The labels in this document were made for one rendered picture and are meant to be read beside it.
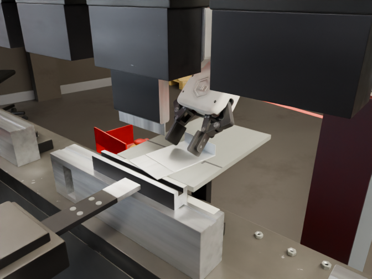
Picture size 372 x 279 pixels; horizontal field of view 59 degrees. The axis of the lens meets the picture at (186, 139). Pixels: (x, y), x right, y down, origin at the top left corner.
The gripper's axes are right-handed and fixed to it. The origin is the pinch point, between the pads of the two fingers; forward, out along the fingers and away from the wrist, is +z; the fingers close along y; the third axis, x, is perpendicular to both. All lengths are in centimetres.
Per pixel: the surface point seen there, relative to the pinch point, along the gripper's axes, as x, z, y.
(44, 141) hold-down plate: -1.0, 17.1, -45.2
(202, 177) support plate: -0.9, 4.4, 8.3
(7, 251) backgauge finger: -25.1, 20.3, 10.3
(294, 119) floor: 278, -99, -139
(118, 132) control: 30, 5, -62
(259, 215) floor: 150, 8, -57
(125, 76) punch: -16.9, -2.8, -0.4
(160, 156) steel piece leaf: -1.8, 4.9, -1.8
